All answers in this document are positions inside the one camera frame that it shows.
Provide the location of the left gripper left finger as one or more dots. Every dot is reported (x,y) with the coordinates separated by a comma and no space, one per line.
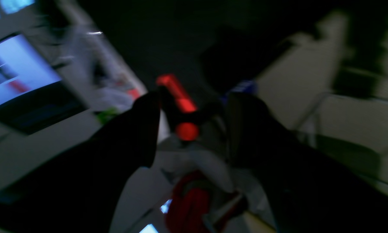
(77,191)

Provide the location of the computer monitor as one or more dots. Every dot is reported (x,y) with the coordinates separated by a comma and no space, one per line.
(33,95)

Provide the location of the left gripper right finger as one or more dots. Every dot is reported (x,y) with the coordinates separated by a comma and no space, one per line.
(308,191)

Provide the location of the red clamp top left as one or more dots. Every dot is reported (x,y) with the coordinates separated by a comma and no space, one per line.
(183,115)

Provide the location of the black table cloth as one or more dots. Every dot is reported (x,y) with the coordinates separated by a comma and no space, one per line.
(210,45)

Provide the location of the red object on floor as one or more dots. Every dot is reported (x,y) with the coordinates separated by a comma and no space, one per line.
(198,206)

